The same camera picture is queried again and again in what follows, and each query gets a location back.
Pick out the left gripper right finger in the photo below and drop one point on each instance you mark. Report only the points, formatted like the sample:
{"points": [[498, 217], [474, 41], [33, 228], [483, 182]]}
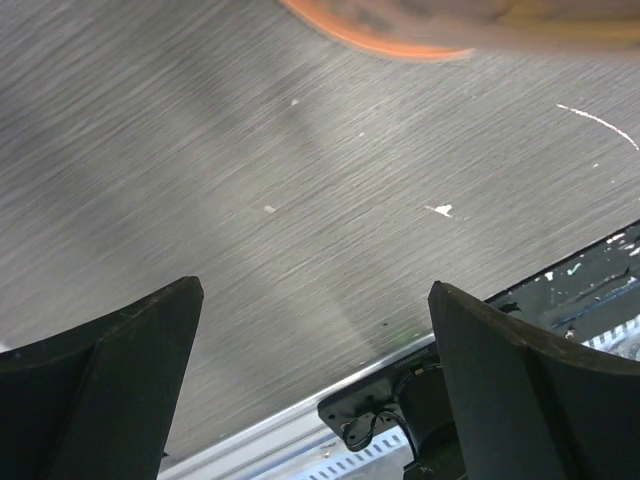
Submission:
{"points": [[528, 404]]}

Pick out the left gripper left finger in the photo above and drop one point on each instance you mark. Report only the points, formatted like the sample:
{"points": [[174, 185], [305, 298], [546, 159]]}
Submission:
{"points": [[97, 401]]}

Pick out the orange bucket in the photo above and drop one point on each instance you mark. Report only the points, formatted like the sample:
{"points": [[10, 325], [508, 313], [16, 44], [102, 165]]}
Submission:
{"points": [[435, 30]]}

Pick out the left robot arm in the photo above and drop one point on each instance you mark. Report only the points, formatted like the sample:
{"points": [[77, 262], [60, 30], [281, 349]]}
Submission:
{"points": [[430, 425]]}

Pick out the white cable duct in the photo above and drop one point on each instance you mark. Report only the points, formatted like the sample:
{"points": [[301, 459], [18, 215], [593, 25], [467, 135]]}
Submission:
{"points": [[389, 450]]}

